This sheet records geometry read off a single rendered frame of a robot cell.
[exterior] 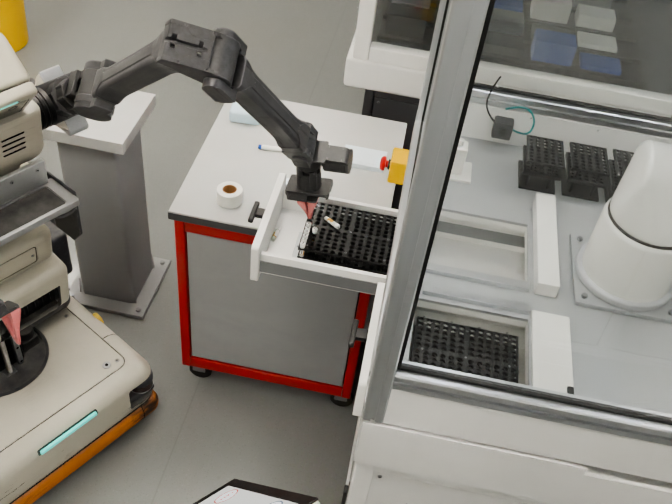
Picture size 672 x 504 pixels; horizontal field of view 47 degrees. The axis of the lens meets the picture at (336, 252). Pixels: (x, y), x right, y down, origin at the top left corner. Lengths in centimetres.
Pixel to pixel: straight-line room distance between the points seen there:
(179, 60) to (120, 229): 137
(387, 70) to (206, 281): 88
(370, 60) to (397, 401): 137
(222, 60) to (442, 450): 81
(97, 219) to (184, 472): 86
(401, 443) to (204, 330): 108
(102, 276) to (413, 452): 161
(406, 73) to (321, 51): 191
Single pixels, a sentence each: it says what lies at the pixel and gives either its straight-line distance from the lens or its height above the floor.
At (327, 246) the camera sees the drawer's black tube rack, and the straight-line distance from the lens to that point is 182.
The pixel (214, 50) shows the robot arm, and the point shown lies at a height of 147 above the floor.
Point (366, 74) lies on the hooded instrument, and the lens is 254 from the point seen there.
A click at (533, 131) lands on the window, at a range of 102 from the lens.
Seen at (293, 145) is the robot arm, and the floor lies 119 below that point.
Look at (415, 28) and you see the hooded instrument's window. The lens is 247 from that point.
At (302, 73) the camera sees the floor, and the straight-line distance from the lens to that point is 418.
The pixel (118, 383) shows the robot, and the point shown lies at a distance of 235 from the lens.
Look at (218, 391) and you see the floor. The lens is 264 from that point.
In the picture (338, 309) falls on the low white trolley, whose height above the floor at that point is 49.
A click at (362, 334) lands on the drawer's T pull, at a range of 163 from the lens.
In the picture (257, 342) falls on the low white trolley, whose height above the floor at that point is 27.
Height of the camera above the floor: 215
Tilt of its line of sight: 44 degrees down
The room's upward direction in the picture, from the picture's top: 8 degrees clockwise
